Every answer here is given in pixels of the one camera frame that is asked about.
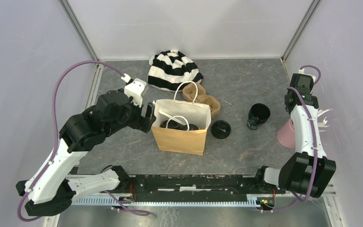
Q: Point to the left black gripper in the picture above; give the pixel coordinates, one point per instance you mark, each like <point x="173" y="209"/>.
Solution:
<point x="144" y="123"/>

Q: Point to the white straw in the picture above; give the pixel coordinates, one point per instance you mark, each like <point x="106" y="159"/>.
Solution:
<point x="175" y="118"/>

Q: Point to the brown paper bag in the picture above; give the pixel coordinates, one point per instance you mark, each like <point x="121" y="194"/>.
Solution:
<point x="182" y="140"/>

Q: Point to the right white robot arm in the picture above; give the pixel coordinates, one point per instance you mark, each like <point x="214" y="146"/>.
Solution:
<point x="308" y="171"/>

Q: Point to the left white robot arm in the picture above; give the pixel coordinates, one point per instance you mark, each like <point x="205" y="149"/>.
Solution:
<point x="50" y="192"/>

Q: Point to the remaining cardboard carrier stack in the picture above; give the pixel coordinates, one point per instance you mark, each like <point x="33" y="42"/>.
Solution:
<point x="189" y="92"/>

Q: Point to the black white striped cloth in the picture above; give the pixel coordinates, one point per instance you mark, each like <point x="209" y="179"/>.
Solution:
<point x="169" y="69"/>

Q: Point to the pink straw holder cup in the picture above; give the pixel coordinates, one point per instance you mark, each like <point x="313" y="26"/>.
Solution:
<point x="286" y="135"/>

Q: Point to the white wrapped straws bundle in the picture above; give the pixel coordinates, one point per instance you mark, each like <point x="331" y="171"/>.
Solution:
<point x="323" y="122"/>

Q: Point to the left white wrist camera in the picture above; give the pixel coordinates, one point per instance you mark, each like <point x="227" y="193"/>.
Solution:
<point x="134" y="88"/>

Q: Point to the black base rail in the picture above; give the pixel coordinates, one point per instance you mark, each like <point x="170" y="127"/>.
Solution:
<point x="195" y="188"/>

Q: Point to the left aluminium frame post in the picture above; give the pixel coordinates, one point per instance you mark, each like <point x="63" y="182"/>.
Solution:
<point x="78" y="28"/>

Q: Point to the aluminium frame post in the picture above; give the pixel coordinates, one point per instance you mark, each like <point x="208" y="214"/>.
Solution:
<point x="300" y="29"/>
<point x="78" y="28"/>

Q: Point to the right aluminium frame post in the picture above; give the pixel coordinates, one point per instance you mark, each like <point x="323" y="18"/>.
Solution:
<point x="300" y="29"/>

